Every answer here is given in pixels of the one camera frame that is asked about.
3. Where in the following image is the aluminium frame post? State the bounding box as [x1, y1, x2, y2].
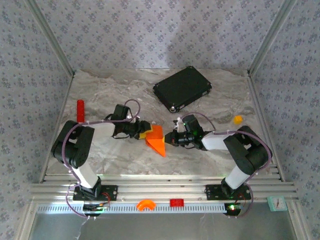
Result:
[247, 0, 298, 76]
[24, 0, 76, 77]

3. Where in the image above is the orange curved plastic piece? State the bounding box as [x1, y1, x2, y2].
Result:
[136, 199, 157, 212]

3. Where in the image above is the red cylinder with grey cap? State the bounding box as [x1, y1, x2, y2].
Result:
[76, 99, 86, 124]

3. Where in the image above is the aluminium side rail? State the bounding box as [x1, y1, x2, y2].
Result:
[38, 72, 76, 183]
[246, 71, 286, 182]

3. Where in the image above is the orange cloth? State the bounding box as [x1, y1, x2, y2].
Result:
[145, 124, 167, 158]

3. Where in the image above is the red rectangular block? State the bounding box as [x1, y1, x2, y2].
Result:
[169, 198, 185, 208]

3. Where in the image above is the black flat case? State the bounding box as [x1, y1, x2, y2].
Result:
[152, 65, 213, 114]

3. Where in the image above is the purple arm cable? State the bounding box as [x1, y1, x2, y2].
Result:
[61, 99, 142, 221]
[188, 111, 273, 218]

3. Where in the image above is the black controller board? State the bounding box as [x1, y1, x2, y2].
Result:
[224, 202, 245, 216]
[83, 202, 111, 216]

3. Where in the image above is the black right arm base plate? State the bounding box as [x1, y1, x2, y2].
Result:
[205, 184, 252, 201]

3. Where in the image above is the white slotted cable duct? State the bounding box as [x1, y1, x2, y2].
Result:
[36, 202, 232, 215]

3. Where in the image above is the aluminium rail frame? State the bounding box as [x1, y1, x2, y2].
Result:
[29, 173, 298, 204]

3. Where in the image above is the small teal clock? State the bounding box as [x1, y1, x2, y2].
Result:
[267, 195, 288, 213]

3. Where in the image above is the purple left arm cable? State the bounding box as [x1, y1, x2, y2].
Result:
[61, 99, 142, 221]

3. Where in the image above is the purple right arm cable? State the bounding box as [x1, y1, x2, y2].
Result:
[188, 111, 273, 218]

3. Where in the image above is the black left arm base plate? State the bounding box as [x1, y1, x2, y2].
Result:
[72, 184, 118, 202]

